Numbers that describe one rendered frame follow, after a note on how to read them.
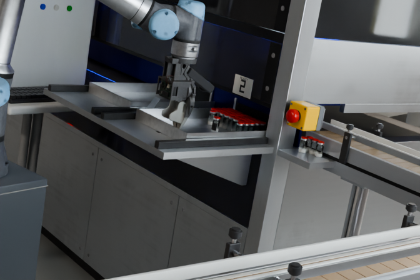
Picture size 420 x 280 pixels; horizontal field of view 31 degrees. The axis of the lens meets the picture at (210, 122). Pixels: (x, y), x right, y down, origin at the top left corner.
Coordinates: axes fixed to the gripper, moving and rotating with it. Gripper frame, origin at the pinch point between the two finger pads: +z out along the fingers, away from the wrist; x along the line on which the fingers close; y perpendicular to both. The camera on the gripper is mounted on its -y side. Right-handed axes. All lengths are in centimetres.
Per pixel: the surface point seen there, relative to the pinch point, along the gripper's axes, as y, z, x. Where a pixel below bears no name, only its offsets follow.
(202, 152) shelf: -0.6, 4.2, 11.0
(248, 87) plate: -27.6, -10.7, -4.3
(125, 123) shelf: 7.1, 3.6, -16.4
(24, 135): -3, 33, -100
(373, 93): -67, -13, 12
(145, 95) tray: -22, 4, -49
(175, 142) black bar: 6.9, 1.9, 8.2
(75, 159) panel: -27, 44, -101
